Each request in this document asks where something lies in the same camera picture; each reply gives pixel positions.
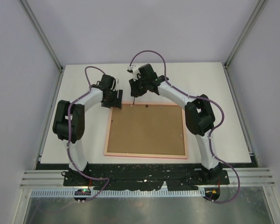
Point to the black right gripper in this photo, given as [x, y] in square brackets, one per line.
[135, 92]

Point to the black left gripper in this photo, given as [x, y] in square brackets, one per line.
[117, 102]

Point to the pink picture frame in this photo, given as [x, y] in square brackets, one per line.
[108, 133]

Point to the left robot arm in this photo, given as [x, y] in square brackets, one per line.
[69, 122]

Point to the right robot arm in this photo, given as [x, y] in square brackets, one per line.
[199, 116]

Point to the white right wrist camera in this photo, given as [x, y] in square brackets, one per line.
[134, 70]

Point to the brown frame backing board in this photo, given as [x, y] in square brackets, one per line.
[147, 128]

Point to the left aluminium frame post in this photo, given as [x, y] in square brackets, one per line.
[36, 25]

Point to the aluminium frame post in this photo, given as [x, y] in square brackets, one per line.
[36, 25]
[256, 12]

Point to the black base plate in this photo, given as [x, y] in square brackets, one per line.
[145, 177]

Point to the slotted cable duct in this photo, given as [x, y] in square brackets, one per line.
[164, 192]

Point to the right aluminium frame post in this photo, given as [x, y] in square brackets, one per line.
[256, 12]

